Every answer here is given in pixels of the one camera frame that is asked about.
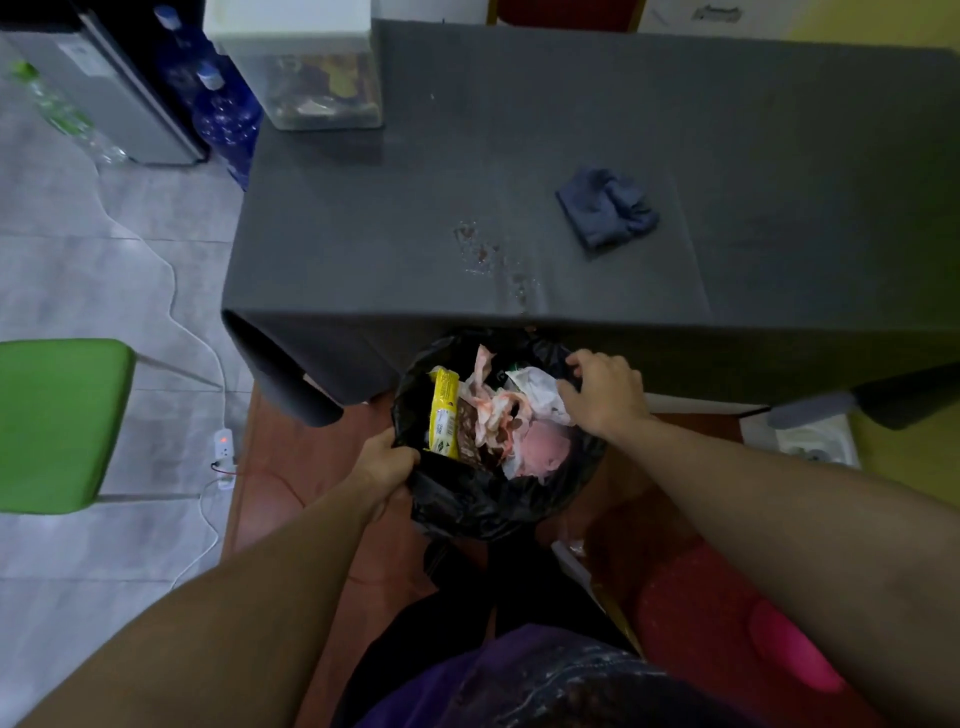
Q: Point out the yellow brown snack wrapper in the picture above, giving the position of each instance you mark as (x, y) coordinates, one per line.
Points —
(444, 412)

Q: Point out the person's right forearm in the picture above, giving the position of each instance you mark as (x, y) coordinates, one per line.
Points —
(810, 540)

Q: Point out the green chair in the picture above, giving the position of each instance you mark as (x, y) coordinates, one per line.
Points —
(60, 427)

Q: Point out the person's purple shirt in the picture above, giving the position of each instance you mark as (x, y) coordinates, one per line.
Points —
(525, 682)

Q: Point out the person's right hand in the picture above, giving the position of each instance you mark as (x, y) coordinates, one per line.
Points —
(607, 394)

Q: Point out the person's left hand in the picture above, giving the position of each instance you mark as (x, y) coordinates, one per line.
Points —
(382, 469)

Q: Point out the person's left forearm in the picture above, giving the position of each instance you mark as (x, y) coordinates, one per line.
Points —
(225, 615)

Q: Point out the clear plastic storage bin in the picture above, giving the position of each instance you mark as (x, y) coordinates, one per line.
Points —
(330, 105)

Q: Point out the pink stained tissues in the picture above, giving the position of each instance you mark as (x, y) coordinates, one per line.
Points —
(540, 446)

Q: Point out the blue water jug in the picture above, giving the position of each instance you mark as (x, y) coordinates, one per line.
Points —
(180, 60)
(229, 124)

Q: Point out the pink plastic object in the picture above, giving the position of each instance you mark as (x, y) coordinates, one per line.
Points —
(795, 649)

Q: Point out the Koko Krunch cereal pouch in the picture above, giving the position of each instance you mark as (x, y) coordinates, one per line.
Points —
(337, 82)

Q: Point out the black bin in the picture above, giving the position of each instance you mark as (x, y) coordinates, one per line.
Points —
(465, 502)

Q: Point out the brown food crumbs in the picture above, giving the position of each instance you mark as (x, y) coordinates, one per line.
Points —
(480, 251)

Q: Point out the silver black water dispenser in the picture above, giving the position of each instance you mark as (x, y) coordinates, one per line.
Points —
(127, 105)

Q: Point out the person's black shorts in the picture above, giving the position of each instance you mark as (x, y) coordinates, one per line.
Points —
(450, 622)

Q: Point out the blue cloth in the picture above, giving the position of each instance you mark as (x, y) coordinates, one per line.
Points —
(604, 210)

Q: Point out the green capped clear bottle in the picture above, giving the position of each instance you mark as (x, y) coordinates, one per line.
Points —
(64, 112)

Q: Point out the white power strip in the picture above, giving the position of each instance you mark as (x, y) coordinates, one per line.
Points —
(224, 454)

